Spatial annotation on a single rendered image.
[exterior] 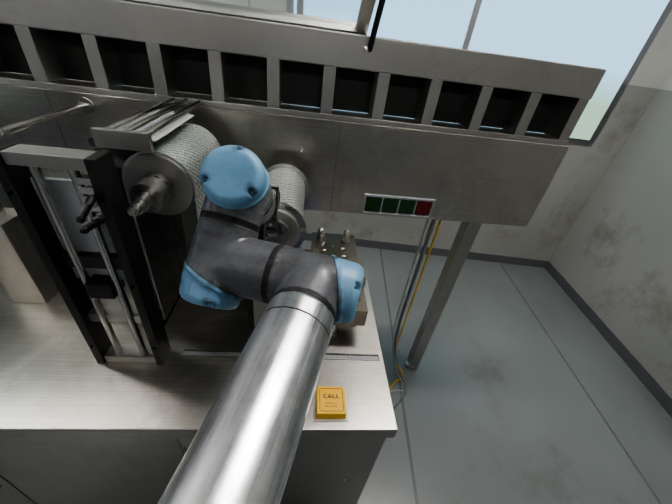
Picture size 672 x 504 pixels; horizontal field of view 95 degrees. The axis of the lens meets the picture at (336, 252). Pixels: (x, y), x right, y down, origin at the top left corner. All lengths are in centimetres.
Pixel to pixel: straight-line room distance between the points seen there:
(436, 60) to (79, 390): 122
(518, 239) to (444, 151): 237
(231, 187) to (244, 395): 22
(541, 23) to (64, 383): 292
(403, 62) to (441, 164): 33
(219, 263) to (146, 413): 58
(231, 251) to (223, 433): 20
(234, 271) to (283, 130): 68
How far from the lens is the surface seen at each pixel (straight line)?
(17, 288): 126
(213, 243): 38
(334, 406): 82
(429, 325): 182
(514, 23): 272
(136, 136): 71
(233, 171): 38
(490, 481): 197
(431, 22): 256
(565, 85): 121
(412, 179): 109
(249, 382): 26
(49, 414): 99
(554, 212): 337
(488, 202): 123
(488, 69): 108
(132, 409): 91
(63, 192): 75
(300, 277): 33
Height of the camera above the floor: 164
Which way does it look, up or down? 35 degrees down
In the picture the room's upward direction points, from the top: 8 degrees clockwise
